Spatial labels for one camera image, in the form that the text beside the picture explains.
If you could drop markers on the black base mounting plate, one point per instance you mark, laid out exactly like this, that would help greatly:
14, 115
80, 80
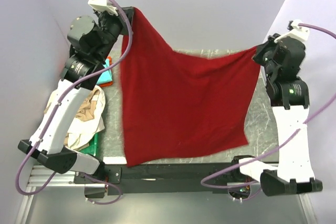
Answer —
160, 178

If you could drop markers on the folded orange t shirt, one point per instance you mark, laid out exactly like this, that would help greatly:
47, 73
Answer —
107, 83

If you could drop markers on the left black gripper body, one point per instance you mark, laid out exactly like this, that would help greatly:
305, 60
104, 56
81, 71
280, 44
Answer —
128, 17

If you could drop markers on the folded teal t shirt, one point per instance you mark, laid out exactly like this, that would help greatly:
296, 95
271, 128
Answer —
106, 73

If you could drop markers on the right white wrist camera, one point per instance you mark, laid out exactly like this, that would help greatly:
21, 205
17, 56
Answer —
296, 31

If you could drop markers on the green plastic tray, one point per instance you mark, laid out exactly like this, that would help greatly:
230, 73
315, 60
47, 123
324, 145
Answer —
92, 147

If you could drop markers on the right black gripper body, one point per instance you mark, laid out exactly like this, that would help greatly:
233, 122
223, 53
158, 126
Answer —
262, 54

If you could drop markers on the white t shirt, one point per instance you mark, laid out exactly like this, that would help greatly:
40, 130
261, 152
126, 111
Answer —
97, 119

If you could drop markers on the aluminium rail frame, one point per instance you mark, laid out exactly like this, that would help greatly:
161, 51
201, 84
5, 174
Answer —
73, 180

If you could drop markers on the red t shirt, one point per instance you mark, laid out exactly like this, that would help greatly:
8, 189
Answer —
176, 105

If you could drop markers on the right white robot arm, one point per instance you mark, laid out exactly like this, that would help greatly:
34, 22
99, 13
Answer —
289, 100

